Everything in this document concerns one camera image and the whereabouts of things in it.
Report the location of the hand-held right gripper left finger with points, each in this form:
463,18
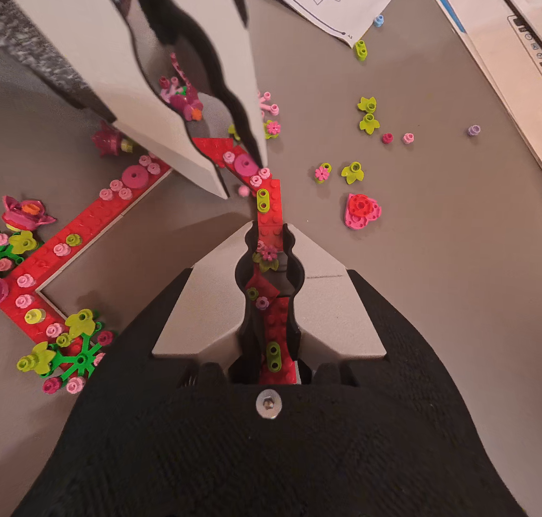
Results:
203,309

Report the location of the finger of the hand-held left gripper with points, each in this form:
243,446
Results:
97,51
254,81

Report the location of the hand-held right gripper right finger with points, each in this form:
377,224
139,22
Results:
334,309

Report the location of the red lego heart frame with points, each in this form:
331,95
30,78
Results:
269,212

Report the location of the pink lego heart tile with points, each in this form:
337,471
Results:
362,211

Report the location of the lime rounded lego plate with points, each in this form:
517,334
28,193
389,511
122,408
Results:
360,49

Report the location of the lego instruction booklet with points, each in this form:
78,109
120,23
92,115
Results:
338,4

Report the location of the lime lego leaf piece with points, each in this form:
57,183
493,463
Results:
369,123
352,172
367,103

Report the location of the blue lego flower stud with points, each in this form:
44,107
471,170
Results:
378,21

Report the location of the magenta lego flower stud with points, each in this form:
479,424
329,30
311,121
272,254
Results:
387,138

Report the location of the lavender lego flower stud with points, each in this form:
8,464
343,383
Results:
474,130

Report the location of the lime leaf with pink flower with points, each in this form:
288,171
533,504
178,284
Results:
322,173

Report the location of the white leaflet with blue stripe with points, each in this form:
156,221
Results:
487,64

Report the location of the white printed paper sheet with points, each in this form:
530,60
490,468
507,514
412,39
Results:
523,0

